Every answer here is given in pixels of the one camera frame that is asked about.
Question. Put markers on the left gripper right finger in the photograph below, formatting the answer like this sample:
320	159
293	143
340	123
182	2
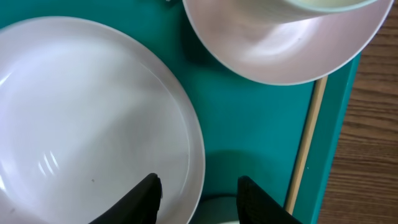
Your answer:
255	206

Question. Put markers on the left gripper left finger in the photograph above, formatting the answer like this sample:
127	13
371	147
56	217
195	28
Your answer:
139	205

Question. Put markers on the grey bowl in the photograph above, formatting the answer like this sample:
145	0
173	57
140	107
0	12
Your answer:
216	210

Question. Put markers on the large white plate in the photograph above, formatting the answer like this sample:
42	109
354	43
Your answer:
86	113

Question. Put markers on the white cup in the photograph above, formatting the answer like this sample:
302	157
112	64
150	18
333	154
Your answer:
284	11

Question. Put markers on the wooden chopstick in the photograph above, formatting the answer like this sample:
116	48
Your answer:
305	143

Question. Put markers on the small pink saucer plate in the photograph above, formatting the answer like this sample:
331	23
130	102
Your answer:
288	53

